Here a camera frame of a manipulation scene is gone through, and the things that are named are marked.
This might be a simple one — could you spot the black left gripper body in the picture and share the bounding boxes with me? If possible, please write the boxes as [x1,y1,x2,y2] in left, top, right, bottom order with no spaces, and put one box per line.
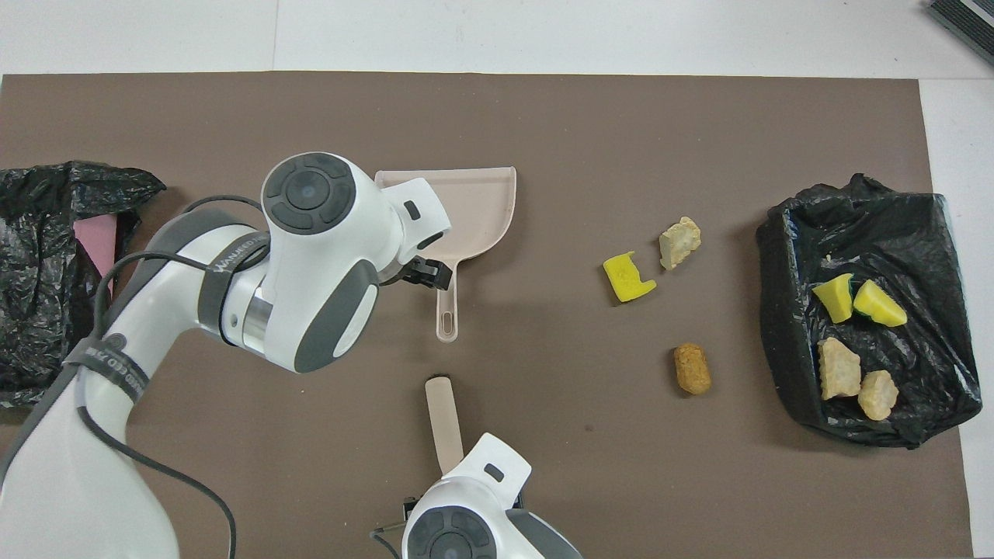
[379,255,455,291]

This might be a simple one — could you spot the beige plastic dustpan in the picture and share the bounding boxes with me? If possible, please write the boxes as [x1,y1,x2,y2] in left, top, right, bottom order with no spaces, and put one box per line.
[374,165,518,343]

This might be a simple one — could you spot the beige hand brush black bristles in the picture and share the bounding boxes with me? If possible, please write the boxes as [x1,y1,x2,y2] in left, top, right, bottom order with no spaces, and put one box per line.
[425,376,465,476]

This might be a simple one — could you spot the notched yellow sponge piece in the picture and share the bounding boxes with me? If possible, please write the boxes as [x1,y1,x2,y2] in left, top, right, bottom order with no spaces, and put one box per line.
[603,250,658,304]

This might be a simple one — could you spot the pale cream foam chunk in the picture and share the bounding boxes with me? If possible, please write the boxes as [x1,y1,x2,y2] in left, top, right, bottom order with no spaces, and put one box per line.
[659,216,702,271]

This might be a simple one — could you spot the brown cork nugget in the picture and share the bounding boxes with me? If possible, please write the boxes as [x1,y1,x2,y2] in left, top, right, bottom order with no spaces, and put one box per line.
[673,343,712,396]

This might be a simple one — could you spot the small yellow sponge piece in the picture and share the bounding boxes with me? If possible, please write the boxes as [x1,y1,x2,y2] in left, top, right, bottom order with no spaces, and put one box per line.
[812,273,856,325]

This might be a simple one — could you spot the pale beige foam chunk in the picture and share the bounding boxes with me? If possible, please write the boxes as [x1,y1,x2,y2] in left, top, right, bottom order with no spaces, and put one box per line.
[817,337,862,401]

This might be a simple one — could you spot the green topped yellow sponge piece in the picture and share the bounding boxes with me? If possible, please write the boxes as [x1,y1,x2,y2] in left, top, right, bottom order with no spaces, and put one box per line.
[853,279,909,328]

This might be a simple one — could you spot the tan croissant piece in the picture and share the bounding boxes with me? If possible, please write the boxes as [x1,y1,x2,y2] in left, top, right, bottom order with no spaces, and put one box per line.
[857,370,900,422]

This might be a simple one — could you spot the black bag lined bin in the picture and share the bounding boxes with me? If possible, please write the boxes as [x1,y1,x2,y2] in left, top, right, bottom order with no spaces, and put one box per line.
[757,172,983,450]

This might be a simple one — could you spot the pink bin with black bag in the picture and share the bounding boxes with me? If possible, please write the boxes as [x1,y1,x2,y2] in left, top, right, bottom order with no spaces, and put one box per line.
[0,161,167,410]

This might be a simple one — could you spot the brown table mat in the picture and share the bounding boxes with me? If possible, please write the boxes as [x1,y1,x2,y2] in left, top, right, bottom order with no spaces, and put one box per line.
[0,72,974,559]

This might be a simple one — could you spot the dark grey ribbed device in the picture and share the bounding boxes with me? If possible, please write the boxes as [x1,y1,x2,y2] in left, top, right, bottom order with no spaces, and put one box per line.
[927,0,994,44]

